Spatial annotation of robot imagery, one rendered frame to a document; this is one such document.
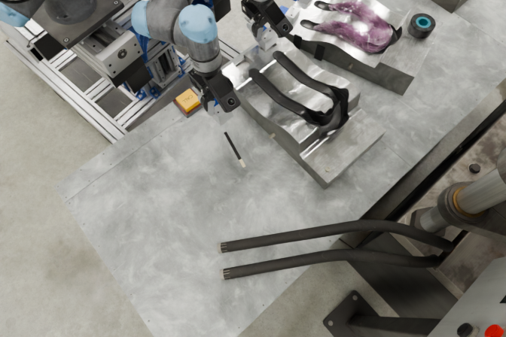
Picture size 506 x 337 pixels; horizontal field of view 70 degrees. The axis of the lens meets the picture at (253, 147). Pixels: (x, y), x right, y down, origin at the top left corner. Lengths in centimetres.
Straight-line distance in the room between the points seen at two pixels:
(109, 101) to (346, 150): 138
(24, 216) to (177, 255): 133
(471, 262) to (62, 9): 138
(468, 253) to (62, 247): 180
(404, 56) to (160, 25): 79
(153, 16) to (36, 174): 165
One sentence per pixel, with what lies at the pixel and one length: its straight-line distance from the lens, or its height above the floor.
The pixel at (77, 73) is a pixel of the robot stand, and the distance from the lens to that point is 231.
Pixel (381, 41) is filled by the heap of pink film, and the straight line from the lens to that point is 135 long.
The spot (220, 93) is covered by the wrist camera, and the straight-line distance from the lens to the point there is 92.
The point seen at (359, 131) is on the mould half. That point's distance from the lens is 117.
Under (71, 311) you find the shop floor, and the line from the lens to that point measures 208.
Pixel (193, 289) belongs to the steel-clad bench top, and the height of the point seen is 80.
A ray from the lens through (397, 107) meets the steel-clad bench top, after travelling 133.
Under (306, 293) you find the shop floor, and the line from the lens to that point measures 189.
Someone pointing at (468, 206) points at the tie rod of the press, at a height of 108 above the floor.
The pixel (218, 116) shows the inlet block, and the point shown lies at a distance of 106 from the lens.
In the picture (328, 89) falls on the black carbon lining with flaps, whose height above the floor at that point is 92.
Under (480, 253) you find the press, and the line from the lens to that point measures 126.
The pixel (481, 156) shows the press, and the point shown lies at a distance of 137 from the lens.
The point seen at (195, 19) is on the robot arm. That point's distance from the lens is 80.
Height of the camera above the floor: 187
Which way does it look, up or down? 66 degrees down
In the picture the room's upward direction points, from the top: 4 degrees counter-clockwise
